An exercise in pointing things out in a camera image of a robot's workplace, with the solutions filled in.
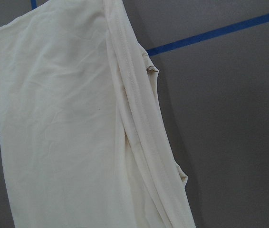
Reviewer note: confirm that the cream long-sleeve printed shirt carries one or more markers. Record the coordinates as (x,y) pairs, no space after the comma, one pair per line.
(82,138)

